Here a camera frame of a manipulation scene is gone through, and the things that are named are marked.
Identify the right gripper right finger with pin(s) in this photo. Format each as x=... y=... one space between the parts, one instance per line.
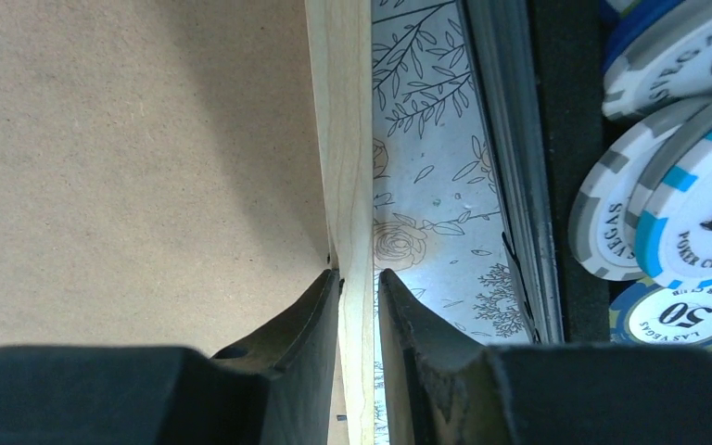
x=443 y=387

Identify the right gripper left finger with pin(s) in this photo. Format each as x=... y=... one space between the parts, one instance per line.
x=273 y=386

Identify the brown frame backing board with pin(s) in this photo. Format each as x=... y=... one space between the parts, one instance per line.
x=160 y=177

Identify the wooden picture frame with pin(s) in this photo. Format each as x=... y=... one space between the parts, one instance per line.
x=340 y=35

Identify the floral tablecloth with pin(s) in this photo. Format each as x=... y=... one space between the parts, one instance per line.
x=437 y=217

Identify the white grey poker chip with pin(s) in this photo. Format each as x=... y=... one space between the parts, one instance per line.
x=596 y=230

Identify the blue fifty poker chip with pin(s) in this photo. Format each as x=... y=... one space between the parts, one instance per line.
x=646 y=313

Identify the white blue poker chip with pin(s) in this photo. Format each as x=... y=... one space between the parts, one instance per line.
x=669 y=220

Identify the black poker chip case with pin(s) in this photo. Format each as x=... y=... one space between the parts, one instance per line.
x=539 y=76

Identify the white grey upper chip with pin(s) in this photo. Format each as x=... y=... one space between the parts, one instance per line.
x=661 y=53

